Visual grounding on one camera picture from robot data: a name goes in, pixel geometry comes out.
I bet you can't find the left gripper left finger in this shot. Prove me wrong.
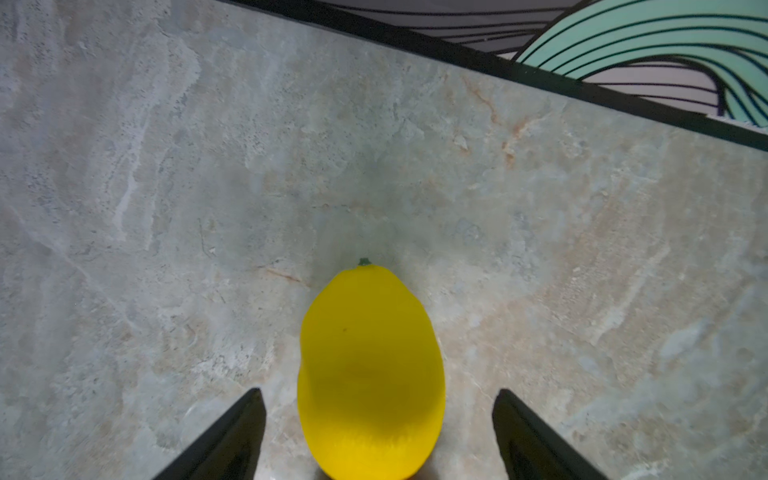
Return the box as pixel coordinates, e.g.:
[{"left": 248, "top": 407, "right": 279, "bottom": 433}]
[{"left": 154, "top": 388, "right": 267, "bottom": 480}]

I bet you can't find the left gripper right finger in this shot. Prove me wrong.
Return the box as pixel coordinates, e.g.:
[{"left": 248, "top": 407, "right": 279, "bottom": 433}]
[{"left": 491, "top": 389, "right": 607, "bottom": 480}]

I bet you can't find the yellow lemon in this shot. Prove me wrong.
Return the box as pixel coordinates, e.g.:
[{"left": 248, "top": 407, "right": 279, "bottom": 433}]
[{"left": 297, "top": 258, "right": 446, "bottom": 479}]

